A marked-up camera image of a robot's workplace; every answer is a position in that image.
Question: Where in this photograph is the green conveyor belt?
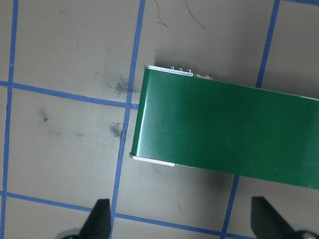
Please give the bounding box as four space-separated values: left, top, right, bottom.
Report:
129 65 319 190

